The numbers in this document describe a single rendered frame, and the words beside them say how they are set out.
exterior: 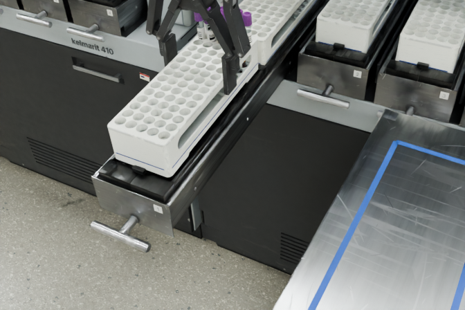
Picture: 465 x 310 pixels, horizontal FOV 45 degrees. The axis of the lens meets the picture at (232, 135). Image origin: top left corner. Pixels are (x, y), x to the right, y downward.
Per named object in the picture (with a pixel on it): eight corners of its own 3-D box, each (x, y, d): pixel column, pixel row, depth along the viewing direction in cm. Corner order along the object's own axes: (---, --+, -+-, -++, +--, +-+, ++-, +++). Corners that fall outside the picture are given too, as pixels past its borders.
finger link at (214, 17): (200, -16, 80) (207, -20, 80) (238, 49, 85) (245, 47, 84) (186, -4, 78) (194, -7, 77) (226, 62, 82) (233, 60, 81)
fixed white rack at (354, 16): (362, -20, 125) (365, -47, 121) (406, -12, 121) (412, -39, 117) (313, 47, 106) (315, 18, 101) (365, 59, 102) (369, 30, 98)
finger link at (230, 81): (230, 47, 85) (234, 48, 84) (232, 84, 89) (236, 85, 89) (221, 57, 83) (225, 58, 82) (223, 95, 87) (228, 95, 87)
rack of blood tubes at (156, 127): (210, 54, 102) (207, 24, 97) (259, 66, 98) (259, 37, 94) (113, 158, 82) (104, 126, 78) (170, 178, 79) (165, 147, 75)
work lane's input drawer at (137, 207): (278, 7, 131) (279, -29, 125) (334, 19, 126) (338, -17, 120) (81, 228, 84) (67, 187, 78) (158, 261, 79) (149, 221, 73)
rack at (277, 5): (279, -11, 123) (280, -38, 119) (322, -3, 120) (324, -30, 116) (216, 58, 104) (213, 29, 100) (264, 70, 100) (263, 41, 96)
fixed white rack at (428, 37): (431, -7, 119) (436, -35, 115) (480, 2, 116) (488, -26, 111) (393, 66, 100) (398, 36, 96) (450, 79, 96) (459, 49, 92)
